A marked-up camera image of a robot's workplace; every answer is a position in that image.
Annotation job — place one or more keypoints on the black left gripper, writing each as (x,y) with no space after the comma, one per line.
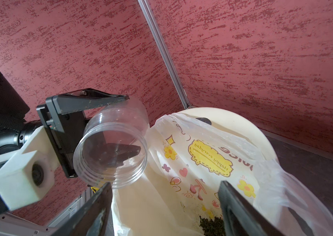
(64,120)

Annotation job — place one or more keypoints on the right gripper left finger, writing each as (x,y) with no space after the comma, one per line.
(94,218)

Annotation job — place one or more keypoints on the red lid jar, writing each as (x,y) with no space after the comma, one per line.
(121,123)

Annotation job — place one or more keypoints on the dark tea leaves pile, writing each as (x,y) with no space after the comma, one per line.
(212,227)

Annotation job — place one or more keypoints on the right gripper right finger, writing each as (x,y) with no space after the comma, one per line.
(240,217)

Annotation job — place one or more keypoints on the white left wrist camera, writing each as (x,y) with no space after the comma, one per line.
(17,187)

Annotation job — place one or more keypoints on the cream plastic trash bin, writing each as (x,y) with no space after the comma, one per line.
(228,124)

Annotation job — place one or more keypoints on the white printed bin liner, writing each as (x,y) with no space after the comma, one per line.
(283,199)

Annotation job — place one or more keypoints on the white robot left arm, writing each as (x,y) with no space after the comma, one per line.
(14,133)

